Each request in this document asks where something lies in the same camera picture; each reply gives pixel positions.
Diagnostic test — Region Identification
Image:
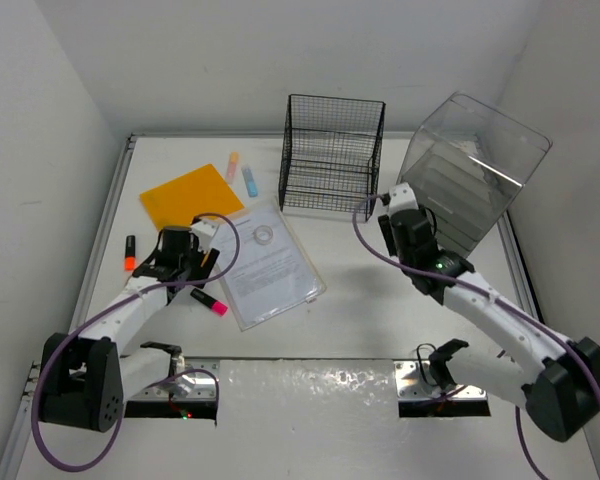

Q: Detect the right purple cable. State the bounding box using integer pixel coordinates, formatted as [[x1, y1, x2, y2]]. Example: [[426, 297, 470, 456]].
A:
[[352, 193, 600, 480]]

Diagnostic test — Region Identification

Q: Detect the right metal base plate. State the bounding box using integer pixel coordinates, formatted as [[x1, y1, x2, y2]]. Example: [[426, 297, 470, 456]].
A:
[[394, 358, 488, 402]]

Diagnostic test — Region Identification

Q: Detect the black pink highlighter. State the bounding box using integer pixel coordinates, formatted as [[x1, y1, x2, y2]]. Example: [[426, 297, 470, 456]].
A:
[[190, 288, 228, 316]]

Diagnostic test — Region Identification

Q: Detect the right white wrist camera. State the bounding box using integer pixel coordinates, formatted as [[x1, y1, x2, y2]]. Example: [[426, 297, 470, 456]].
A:
[[380, 183, 419, 217]]

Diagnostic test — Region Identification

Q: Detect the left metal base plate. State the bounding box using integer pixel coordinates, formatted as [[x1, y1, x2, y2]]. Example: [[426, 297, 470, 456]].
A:
[[128, 357, 220, 403]]

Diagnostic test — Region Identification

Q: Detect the orange plastic folder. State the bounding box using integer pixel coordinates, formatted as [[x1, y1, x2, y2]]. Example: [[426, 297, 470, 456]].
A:
[[140, 164, 244, 231]]

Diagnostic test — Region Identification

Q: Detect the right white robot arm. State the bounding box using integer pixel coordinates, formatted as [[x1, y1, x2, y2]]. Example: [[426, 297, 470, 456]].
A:
[[378, 208, 600, 442]]

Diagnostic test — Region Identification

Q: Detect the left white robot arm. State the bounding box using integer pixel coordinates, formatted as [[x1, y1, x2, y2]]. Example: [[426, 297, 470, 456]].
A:
[[37, 219, 218, 432]]

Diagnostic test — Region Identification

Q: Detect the blue pastel highlighter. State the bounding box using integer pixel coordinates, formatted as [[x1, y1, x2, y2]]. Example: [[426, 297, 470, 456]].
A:
[[241, 165, 259, 198]]

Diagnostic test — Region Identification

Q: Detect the metal base plate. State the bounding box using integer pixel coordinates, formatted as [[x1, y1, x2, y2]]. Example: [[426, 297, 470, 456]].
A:
[[128, 357, 220, 403], [394, 358, 488, 402]]

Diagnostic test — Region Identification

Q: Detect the aluminium table frame rail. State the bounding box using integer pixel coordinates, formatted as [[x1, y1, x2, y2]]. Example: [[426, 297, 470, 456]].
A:
[[0, 133, 138, 479]]

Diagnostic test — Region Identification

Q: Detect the clear plastic drawer organizer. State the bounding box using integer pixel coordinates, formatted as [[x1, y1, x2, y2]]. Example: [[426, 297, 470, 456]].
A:
[[397, 92, 552, 257]]

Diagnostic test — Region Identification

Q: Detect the black orange highlighter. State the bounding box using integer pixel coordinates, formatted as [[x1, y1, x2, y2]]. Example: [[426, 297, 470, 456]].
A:
[[124, 235, 136, 272]]

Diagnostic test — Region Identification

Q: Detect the black wire mesh basket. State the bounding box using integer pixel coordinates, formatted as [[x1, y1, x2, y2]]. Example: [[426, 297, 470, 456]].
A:
[[278, 94, 386, 222]]

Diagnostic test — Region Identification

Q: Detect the clear document sleeve with paper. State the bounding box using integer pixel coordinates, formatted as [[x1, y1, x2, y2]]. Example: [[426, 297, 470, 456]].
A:
[[211, 199, 326, 331]]

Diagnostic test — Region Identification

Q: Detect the orange pastel highlighter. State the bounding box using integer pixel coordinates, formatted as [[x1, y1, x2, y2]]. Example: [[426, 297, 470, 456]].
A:
[[225, 152, 239, 184]]

